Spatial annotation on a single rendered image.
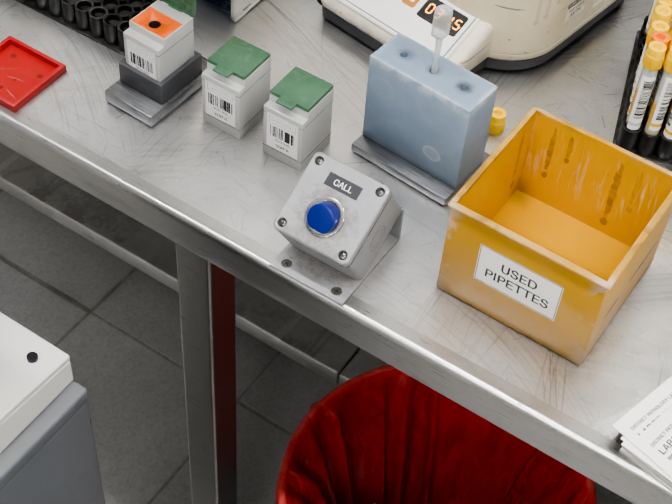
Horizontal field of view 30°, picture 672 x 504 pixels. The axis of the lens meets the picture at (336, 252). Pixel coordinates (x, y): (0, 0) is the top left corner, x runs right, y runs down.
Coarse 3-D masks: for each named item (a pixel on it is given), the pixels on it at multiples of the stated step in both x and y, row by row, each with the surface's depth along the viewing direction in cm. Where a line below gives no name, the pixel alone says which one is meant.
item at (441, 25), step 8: (440, 8) 97; (448, 8) 97; (440, 16) 97; (448, 16) 97; (432, 24) 98; (440, 24) 97; (448, 24) 97; (432, 32) 98; (440, 32) 98; (448, 32) 98
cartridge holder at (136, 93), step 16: (128, 64) 110; (192, 64) 111; (128, 80) 110; (144, 80) 109; (176, 80) 110; (192, 80) 112; (112, 96) 110; (128, 96) 110; (144, 96) 110; (160, 96) 109; (176, 96) 111; (128, 112) 110; (144, 112) 109; (160, 112) 110
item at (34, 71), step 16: (0, 48) 115; (16, 48) 115; (32, 48) 114; (0, 64) 114; (16, 64) 114; (32, 64) 114; (48, 64) 114; (0, 80) 112; (16, 80) 112; (32, 80) 113; (48, 80) 112; (0, 96) 110; (16, 96) 111; (32, 96) 111
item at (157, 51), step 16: (144, 16) 108; (160, 16) 108; (176, 16) 108; (128, 32) 107; (144, 32) 107; (160, 32) 106; (176, 32) 107; (192, 32) 109; (128, 48) 108; (144, 48) 107; (160, 48) 106; (176, 48) 108; (192, 48) 110; (144, 64) 108; (160, 64) 107; (176, 64) 109; (160, 80) 108
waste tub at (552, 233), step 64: (576, 128) 98; (512, 192) 105; (576, 192) 103; (640, 192) 98; (448, 256) 97; (512, 256) 92; (576, 256) 102; (640, 256) 95; (512, 320) 97; (576, 320) 92
